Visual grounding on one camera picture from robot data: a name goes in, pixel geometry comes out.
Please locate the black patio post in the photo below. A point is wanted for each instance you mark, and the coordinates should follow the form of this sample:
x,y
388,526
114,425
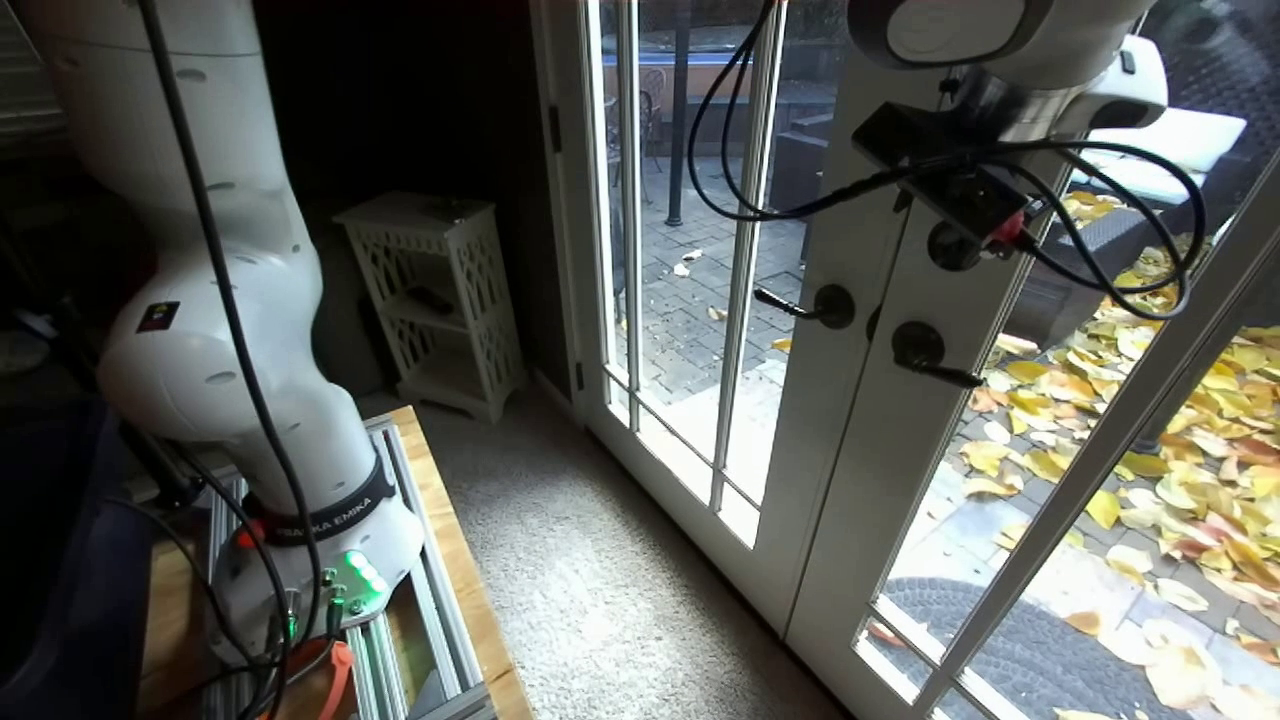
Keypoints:
x,y
680,121

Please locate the white French door plain stile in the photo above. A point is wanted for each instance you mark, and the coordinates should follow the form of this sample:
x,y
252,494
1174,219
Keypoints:
x,y
803,442

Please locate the black round deadbolt lock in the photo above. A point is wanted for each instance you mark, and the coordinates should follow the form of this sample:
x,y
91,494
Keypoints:
x,y
954,249

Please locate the white lattice cabinet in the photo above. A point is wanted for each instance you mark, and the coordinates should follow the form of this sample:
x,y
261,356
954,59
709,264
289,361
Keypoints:
x,y
426,304

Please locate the white door frame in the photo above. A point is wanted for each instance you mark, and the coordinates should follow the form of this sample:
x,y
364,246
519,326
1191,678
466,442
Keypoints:
x,y
560,264

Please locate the white lounger cushion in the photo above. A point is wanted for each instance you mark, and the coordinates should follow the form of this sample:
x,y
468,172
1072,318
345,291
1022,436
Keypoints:
x,y
1174,140

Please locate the dark round doormat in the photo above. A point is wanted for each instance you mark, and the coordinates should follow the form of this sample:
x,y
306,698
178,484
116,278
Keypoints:
x,y
1014,654

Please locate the black door hinge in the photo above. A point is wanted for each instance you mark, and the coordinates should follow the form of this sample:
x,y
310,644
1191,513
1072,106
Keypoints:
x,y
578,376

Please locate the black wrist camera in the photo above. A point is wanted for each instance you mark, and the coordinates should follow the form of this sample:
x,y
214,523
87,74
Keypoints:
x,y
907,136

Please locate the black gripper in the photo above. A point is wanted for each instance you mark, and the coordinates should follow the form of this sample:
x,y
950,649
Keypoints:
x,y
984,203

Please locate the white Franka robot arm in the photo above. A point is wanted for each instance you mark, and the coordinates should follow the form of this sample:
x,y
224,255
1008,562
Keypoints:
x,y
202,333

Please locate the aluminium extrusion frame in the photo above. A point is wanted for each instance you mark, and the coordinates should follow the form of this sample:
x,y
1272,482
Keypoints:
x,y
426,615

